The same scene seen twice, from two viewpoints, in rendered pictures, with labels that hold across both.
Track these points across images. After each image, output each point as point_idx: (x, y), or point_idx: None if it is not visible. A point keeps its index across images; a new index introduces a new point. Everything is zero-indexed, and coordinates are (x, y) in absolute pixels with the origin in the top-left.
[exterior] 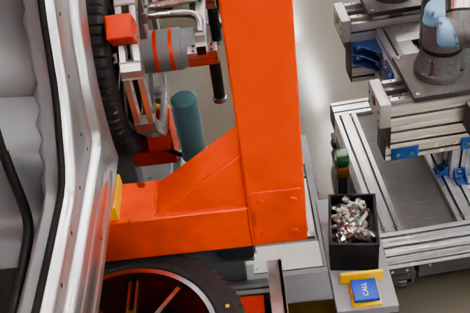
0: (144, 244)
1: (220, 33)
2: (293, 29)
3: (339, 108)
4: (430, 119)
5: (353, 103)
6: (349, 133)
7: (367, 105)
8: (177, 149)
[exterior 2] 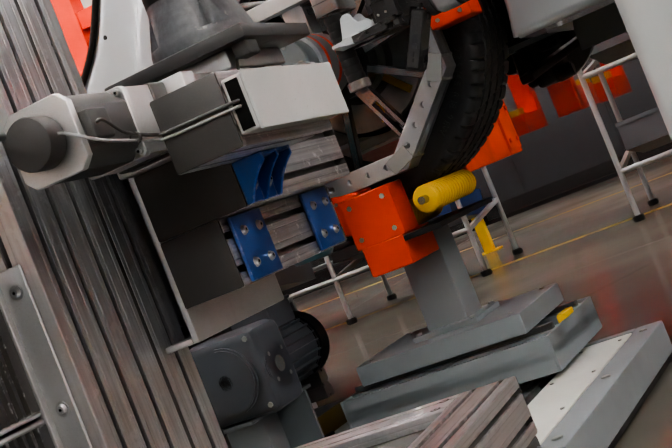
0: None
1: (346, 71)
2: None
3: (481, 390)
4: None
5: (481, 398)
6: (382, 422)
7: (453, 415)
8: (393, 264)
